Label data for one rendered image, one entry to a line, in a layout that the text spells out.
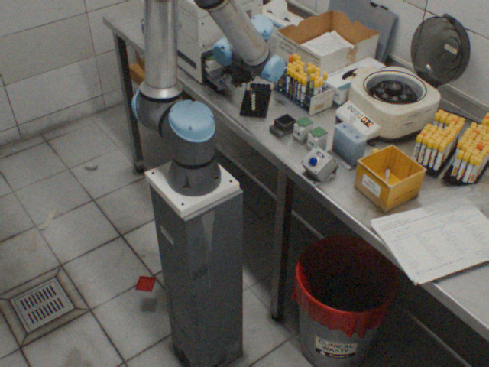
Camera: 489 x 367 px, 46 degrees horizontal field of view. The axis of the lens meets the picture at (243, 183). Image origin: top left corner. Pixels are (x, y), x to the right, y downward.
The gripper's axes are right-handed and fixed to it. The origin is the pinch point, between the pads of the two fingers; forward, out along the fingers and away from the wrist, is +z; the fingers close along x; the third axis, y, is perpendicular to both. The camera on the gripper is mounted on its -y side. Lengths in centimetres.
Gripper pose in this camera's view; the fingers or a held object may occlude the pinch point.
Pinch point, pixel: (226, 81)
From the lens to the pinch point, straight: 201.0
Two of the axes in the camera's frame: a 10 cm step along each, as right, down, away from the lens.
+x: 8.0, -4.0, 4.4
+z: -3.0, 3.7, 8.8
